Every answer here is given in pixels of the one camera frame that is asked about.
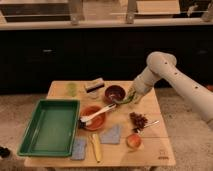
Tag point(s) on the white spatula black handle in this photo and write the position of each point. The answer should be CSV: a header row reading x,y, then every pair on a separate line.
x,y
86,120

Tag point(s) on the wooden table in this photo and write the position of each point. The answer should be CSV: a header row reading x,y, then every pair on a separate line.
x,y
155,150

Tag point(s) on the green translucent cup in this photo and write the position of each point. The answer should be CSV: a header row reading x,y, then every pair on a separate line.
x,y
72,89

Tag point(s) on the grey cloth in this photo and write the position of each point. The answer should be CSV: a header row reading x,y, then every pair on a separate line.
x,y
111,136

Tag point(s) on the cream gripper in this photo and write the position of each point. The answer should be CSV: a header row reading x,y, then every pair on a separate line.
x,y
134,96

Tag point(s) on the orange bowl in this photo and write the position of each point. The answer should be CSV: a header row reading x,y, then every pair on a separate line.
x,y
94,124

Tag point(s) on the black object on floor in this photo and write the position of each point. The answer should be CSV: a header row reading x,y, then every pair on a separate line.
x,y
4,152

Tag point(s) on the bunch of dark grapes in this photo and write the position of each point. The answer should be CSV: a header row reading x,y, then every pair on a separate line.
x,y
138,120

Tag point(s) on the blue sponge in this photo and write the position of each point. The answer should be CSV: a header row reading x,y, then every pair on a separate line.
x,y
79,148

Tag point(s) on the metal spoon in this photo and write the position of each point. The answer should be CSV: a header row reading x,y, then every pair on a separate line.
x,y
147,125

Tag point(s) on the red apple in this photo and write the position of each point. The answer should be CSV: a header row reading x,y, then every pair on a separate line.
x,y
133,141

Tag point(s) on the yellow banana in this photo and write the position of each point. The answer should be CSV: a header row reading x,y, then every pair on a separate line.
x,y
94,138

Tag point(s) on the purple bowl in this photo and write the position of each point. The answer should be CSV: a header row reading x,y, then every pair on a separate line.
x,y
114,94

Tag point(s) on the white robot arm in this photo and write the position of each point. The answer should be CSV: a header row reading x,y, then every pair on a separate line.
x,y
161,65

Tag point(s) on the green plastic tray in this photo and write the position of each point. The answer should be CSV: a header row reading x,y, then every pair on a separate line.
x,y
51,129

